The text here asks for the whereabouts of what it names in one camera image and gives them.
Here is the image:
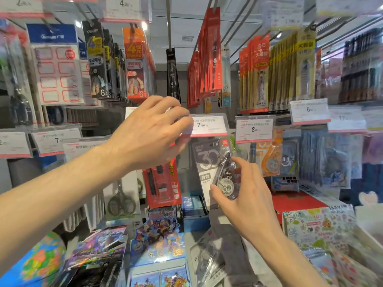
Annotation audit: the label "person's right hand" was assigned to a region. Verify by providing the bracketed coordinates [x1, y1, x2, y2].
[209, 156, 282, 246]

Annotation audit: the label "person's left hand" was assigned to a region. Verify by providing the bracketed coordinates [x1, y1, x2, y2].
[104, 94, 195, 173]

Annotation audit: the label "orange correction tape pack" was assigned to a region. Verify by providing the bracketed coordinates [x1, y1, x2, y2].
[256, 130, 283, 177]

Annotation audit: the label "green correction tape package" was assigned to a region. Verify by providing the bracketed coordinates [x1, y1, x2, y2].
[229, 136, 253, 162]

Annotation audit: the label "grey 30 correction tape pack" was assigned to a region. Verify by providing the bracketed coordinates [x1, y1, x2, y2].
[191, 137, 240, 211]

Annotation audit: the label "pile of correction tape packages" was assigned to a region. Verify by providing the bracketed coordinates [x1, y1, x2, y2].
[188, 227, 240, 287]

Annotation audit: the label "person's left forearm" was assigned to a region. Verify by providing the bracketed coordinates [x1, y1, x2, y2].
[0, 145, 132, 266]

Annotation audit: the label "orange pen set packages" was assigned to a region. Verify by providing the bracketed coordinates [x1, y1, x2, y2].
[142, 158, 182, 210]

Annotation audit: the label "red cardboard box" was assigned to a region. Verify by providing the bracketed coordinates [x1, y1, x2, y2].
[270, 191, 328, 224]

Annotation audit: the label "clear blister compass package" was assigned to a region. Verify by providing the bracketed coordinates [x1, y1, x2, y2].
[270, 130, 301, 193]

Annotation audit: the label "stack of blue striped packets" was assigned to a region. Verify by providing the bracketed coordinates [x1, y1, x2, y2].
[182, 195, 210, 220]

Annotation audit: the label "row of blue stationery packs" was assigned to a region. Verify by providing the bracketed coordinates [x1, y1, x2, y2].
[299, 130, 364, 190]

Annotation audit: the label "clear packs of grey scissors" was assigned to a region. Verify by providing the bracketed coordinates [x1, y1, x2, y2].
[63, 194, 105, 234]

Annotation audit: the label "white red label sticker packs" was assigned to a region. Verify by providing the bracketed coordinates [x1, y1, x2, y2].
[26, 24, 101, 106]

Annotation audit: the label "pink heart figure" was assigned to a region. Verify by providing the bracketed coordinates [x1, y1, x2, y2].
[358, 191, 379, 206]

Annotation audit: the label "pink purple stationery packs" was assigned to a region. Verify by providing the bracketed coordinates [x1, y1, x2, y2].
[350, 131, 383, 206]

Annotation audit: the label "black holographic card box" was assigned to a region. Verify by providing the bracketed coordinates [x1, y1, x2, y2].
[52, 225, 129, 287]

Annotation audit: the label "clear pack black scissors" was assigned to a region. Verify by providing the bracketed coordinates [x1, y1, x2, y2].
[0, 26, 36, 129]

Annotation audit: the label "blue globe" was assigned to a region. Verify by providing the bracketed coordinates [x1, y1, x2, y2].
[0, 231, 66, 287]

